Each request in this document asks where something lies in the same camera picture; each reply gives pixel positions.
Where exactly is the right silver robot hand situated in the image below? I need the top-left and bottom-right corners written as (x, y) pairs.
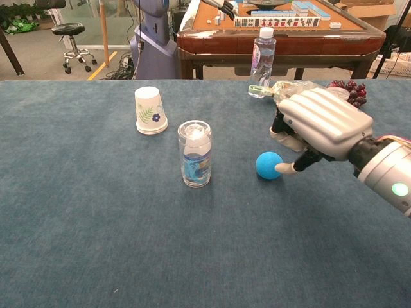
top-left (268, 87), bottom-right (375, 176)

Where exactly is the blue foam ball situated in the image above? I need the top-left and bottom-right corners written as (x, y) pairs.
top-left (255, 151), bottom-right (284, 180)

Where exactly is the brown cardboard box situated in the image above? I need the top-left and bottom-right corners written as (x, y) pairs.
top-left (333, 0), bottom-right (399, 31)

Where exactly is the black and silver robot hand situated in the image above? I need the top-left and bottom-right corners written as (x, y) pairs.
top-left (200, 0), bottom-right (240, 21)

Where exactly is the white floral paper cup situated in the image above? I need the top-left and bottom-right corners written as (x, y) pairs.
top-left (134, 86), bottom-right (168, 135)

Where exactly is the small round clear-lid tin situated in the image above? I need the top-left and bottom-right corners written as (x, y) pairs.
top-left (330, 87), bottom-right (351, 101)

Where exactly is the dark red grape bunch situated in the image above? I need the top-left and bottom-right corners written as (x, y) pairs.
top-left (326, 80), bottom-right (367, 108)

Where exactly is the green printed plastic bag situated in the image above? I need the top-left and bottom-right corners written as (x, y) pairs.
top-left (248, 80), bottom-right (322, 101)

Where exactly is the black tripod stand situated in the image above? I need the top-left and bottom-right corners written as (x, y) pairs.
top-left (372, 0), bottom-right (411, 80)

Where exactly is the brown mahjong table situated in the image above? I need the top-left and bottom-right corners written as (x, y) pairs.
top-left (177, 0), bottom-right (387, 80)

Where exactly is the clear plastic water bottle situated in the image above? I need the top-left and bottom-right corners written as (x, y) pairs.
top-left (250, 26), bottom-right (277, 89)

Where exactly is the white plastic crate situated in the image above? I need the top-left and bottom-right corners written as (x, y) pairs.
top-left (365, 53), bottom-right (411, 79)

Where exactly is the row of upright mahjong tiles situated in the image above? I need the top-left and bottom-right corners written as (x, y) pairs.
top-left (233, 16), bottom-right (321, 28)

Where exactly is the small bottle with blue label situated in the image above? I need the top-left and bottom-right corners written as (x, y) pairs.
top-left (182, 129), bottom-right (212, 181)

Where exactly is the wooden pole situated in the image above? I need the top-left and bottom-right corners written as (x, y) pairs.
top-left (98, 0), bottom-right (110, 67)

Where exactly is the blue carpet table cover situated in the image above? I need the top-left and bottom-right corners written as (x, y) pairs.
top-left (0, 79), bottom-right (411, 308)

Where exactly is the black round stool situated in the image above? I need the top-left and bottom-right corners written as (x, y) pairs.
top-left (51, 22), bottom-right (98, 74)

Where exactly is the dark wooden leg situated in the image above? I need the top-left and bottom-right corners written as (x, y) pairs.
top-left (0, 28), bottom-right (26, 77)

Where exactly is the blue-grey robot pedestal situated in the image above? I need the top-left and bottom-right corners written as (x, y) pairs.
top-left (130, 0), bottom-right (179, 80)

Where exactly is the black floor cable bundle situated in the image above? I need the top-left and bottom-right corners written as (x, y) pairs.
top-left (105, 53), bottom-right (136, 80)

